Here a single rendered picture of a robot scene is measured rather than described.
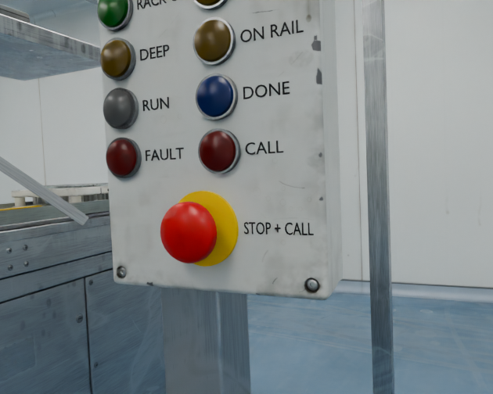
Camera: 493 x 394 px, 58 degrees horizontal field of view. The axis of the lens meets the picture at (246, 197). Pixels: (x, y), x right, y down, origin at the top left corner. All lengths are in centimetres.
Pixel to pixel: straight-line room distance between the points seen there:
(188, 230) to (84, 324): 108
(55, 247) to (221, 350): 82
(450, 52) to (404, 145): 76
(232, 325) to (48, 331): 89
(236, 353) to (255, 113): 23
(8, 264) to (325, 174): 90
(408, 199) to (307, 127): 352
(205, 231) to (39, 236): 88
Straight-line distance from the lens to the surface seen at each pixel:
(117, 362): 148
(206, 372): 42
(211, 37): 31
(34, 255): 114
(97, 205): 127
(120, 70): 35
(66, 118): 541
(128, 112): 34
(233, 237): 30
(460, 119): 379
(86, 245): 125
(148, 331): 157
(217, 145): 29
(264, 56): 30
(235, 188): 30
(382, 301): 150
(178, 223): 29
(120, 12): 36
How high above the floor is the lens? 104
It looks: 3 degrees down
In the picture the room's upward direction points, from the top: 2 degrees counter-clockwise
